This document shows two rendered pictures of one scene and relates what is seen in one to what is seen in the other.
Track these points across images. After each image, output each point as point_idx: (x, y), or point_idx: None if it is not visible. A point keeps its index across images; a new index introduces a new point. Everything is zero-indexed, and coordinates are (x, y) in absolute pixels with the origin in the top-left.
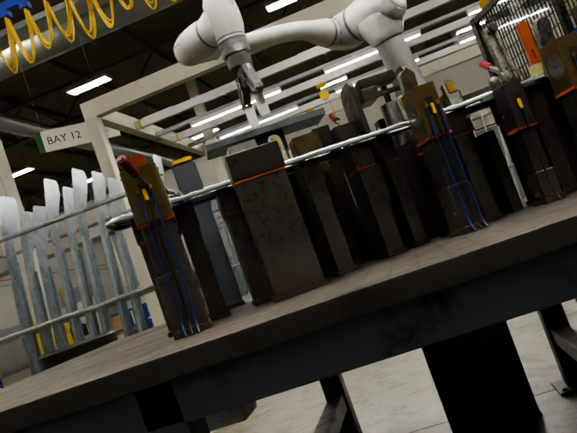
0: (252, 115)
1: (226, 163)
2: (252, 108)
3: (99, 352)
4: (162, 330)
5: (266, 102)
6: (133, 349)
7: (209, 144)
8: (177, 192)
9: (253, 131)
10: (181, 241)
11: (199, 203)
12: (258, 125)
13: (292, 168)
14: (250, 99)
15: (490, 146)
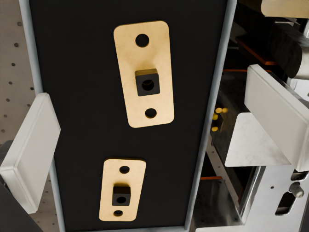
0: (39, 153)
1: None
2: (24, 171)
3: (38, 214)
4: None
5: (286, 90)
6: (214, 166)
7: (190, 223)
8: (303, 195)
9: (210, 120)
10: (214, 171)
11: (253, 168)
12: (47, 103)
13: (304, 29)
14: (29, 215)
15: None
